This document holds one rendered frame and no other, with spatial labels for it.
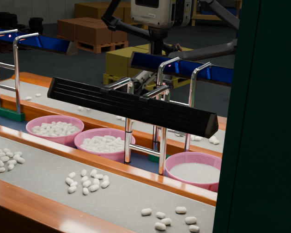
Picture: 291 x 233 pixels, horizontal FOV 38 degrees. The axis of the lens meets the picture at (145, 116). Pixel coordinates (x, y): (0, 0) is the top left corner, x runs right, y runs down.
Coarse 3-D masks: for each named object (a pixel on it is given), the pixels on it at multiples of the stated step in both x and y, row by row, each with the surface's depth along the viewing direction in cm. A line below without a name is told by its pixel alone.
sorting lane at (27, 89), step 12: (0, 84) 263; (12, 84) 265; (24, 84) 266; (12, 96) 243; (24, 96) 244; (60, 108) 229; (72, 108) 230; (84, 108) 231; (108, 120) 216; (120, 120) 217; (168, 132) 206; (216, 132) 209; (192, 144) 194; (204, 144) 195; (216, 144) 196
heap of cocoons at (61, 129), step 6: (36, 126) 203; (42, 126) 204; (48, 126) 204; (54, 126) 205; (60, 126) 205; (66, 126) 205; (72, 126) 206; (36, 132) 197; (42, 132) 198; (48, 132) 200; (54, 132) 201; (60, 132) 198; (66, 132) 201; (72, 132) 201
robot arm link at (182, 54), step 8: (208, 48) 230; (216, 48) 228; (224, 48) 227; (232, 48) 225; (168, 56) 236; (176, 56) 234; (184, 56) 233; (192, 56) 232; (200, 56) 230; (208, 56) 230; (216, 56) 230
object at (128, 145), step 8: (120, 80) 149; (128, 80) 153; (104, 88) 143; (112, 88) 143; (128, 88) 157; (160, 88) 143; (168, 88) 148; (144, 96) 137; (152, 96) 138; (168, 96) 150; (128, 120) 161; (136, 120) 159; (128, 128) 162; (128, 136) 163; (128, 144) 165; (160, 144) 157; (128, 152) 166; (144, 152) 162; (152, 152) 160; (160, 152) 158; (128, 160) 167; (160, 160) 159; (160, 168) 160
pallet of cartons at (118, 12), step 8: (80, 8) 873; (88, 8) 853; (96, 8) 832; (104, 8) 837; (120, 8) 861; (128, 8) 872; (80, 16) 879; (88, 16) 859; (96, 16) 837; (120, 16) 867; (128, 16) 878; (128, 24) 885; (136, 24) 898
